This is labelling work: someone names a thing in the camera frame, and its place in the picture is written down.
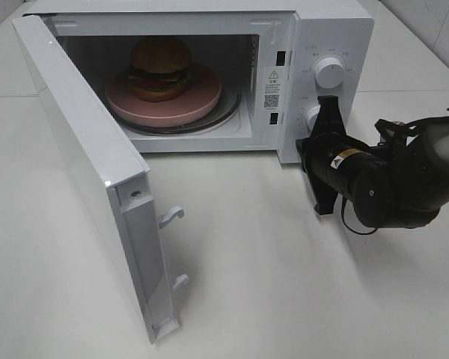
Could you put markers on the white microwave door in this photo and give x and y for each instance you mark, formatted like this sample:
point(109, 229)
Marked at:
point(109, 175)

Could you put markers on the white microwave oven body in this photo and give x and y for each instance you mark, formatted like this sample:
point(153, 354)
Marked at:
point(266, 50)

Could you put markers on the burger with sesame-free bun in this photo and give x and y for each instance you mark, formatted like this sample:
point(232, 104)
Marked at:
point(160, 68)

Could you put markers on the white timer knob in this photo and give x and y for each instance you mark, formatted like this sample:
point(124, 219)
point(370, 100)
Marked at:
point(311, 117)

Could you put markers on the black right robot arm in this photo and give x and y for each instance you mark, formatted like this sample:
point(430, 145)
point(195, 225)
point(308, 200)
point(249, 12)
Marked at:
point(402, 182)

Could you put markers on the upper white power knob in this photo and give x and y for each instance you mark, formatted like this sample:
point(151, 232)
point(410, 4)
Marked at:
point(329, 72)

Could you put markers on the pink round plate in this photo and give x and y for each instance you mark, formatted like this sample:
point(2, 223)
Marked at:
point(200, 96)

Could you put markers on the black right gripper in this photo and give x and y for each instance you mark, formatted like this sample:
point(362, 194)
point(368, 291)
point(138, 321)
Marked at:
point(332, 162)

